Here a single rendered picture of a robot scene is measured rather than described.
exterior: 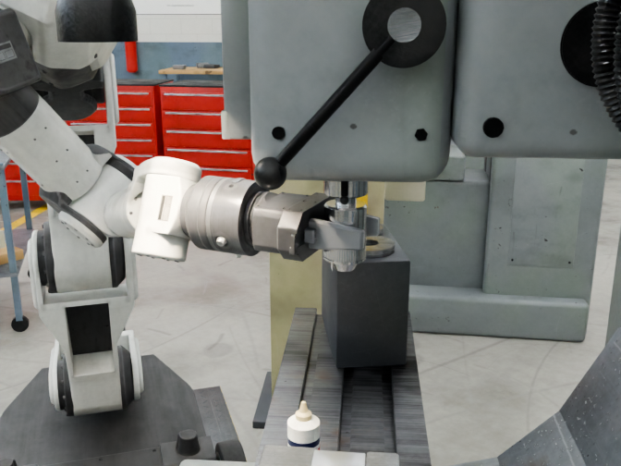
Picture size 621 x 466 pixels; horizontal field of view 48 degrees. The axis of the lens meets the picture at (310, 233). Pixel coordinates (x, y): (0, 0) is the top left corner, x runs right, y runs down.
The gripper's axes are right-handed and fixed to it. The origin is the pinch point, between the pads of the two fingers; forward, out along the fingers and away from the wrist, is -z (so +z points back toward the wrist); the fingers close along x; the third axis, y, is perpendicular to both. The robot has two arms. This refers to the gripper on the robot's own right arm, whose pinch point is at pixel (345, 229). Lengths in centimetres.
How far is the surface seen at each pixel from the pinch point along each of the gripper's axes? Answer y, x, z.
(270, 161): -10.1, -14.6, 1.9
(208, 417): 85, 79, 68
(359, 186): -5.4, -1.3, -2.0
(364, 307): 22.7, 31.5, 7.8
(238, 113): -12.8, -5.4, 10.0
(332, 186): -5.3, -2.3, 0.8
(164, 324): 126, 202, 168
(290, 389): 33.6, 20.0, 15.8
